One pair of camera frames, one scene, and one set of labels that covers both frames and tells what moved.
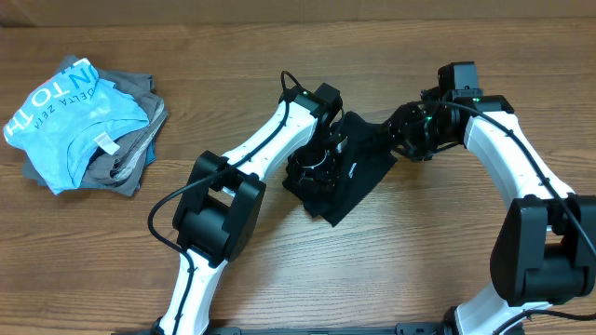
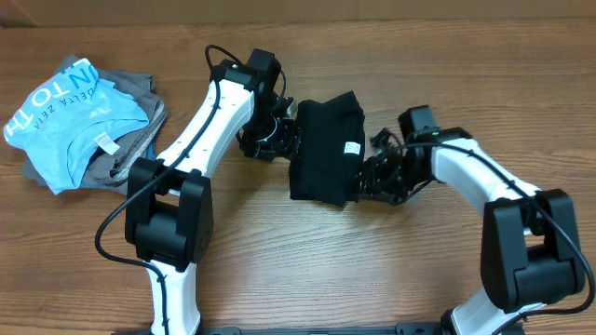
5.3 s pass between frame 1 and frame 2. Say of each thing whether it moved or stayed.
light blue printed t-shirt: stayed
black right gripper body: moved
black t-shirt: moved
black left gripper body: moved
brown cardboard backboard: stayed
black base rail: stayed
